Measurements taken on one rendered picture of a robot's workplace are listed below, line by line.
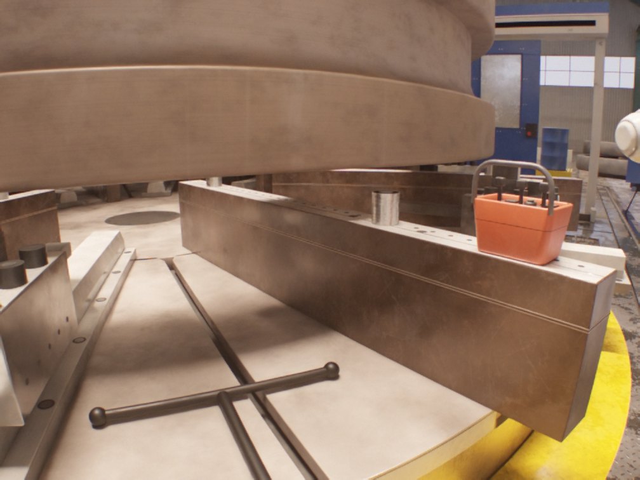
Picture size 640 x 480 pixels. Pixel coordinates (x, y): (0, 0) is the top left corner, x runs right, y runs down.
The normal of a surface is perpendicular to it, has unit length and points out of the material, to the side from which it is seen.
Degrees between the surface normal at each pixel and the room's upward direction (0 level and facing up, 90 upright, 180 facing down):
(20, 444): 0
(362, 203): 90
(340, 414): 0
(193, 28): 82
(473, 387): 90
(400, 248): 90
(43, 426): 0
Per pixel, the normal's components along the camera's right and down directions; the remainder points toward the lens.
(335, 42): 0.60, 0.06
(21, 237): 0.99, 0.03
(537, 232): -0.76, 0.26
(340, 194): -0.13, 0.23
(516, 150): -0.53, 0.20
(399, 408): 0.00, -0.97
